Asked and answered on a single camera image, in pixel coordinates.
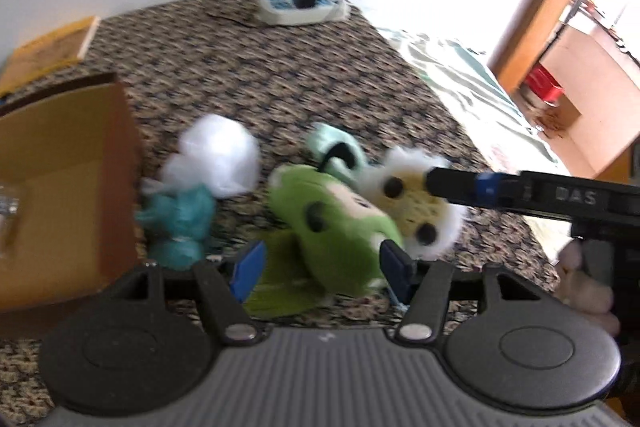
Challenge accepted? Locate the green striped bed sheet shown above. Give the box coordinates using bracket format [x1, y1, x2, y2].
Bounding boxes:
[375, 27, 558, 172]

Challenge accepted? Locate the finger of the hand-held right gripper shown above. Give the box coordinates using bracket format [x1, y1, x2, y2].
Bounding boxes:
[426, 166, 523, 210]

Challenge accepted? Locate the red box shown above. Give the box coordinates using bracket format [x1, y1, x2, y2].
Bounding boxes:
[522, 64, 566, 108]

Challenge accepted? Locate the white and yellow flower plush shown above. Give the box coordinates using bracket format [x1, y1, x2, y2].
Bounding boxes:
[359, 146, 468, 260]

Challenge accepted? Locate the teal plush toy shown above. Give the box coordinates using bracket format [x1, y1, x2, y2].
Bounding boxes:
[136, 179, 217, 268]

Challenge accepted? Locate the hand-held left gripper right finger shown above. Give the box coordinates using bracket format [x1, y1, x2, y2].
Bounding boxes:
[378, 241, 512, 342]

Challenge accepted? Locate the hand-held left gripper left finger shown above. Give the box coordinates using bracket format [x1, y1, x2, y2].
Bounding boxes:
[132, 241, 271, 348]

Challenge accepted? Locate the white fluffy plush toy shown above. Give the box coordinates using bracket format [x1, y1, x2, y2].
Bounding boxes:
[162, 114, 262, 198]

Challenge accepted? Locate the person's right hand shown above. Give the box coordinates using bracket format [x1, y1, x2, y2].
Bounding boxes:
[555, 241, 623, 338]

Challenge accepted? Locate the yellow book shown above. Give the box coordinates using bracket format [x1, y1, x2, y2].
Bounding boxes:
[0, 16, 102, 96]

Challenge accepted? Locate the green plush toy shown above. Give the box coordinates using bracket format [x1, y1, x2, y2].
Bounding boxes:
[245, 164, 406, 319]

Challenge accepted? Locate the shiny plastic packet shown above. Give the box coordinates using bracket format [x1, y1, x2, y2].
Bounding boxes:
[0, 184, 27, 258]

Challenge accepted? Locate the brown cardboard box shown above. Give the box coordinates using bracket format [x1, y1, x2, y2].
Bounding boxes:
[0, 73, 143, 340]

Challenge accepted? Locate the white power strip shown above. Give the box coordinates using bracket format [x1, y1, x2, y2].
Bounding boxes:
[257, 0, 351, 26]

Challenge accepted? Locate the mint and black plush toy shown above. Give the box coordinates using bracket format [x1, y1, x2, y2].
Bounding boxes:
[304, 122, 373, 188]

